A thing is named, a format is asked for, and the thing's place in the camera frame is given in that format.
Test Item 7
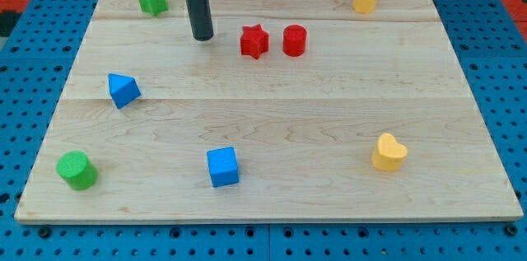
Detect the red star block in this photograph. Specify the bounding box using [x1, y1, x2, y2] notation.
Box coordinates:
[240, 24, 269, 59]

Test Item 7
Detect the light wooden board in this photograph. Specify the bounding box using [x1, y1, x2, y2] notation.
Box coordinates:
[15, 0, 524, 225]

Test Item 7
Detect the blue cube block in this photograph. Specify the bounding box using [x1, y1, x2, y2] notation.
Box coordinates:
[207, 147, 240, 188]

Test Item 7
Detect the red cylinder block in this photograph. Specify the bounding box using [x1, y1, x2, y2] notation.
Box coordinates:
[282, 25, 307, 57]

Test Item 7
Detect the yellow heart block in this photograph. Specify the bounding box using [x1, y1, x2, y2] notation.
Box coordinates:
[371, 133, 408, 171]

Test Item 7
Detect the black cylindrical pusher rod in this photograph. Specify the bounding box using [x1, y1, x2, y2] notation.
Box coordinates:
[185, 0, 214, 41]

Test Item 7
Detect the blue triangular prism block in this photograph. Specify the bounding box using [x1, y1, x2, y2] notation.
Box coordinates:
[108, 73, 141, 110]

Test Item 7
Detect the green cylinder block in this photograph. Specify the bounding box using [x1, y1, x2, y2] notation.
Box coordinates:
[56, 151, 98, 191]

